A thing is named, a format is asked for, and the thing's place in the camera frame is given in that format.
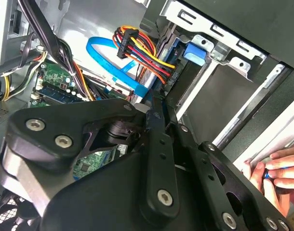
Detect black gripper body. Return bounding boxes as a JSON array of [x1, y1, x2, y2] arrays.
[[40, 151, 217, 231]]

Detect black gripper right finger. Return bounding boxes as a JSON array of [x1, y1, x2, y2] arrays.
[[162, 97, 292, 231]]

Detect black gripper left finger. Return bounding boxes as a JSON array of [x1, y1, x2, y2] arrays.
[[0, 90, 181, 219]]

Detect round black tool blue ring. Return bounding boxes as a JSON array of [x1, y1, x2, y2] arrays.
[[262, 168, 273, 181]]

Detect blue data wire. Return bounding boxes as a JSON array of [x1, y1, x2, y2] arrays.
[[86, 36, 147, 98]]

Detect hard disk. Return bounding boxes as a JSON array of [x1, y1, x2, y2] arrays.
[[159, 36, 208, 102]]

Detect orange red power wire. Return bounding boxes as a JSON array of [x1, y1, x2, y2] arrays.
[[112, 25, 181, 86]]

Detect person's hand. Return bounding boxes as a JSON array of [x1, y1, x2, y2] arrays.
[[241, 145, 294, 218]]

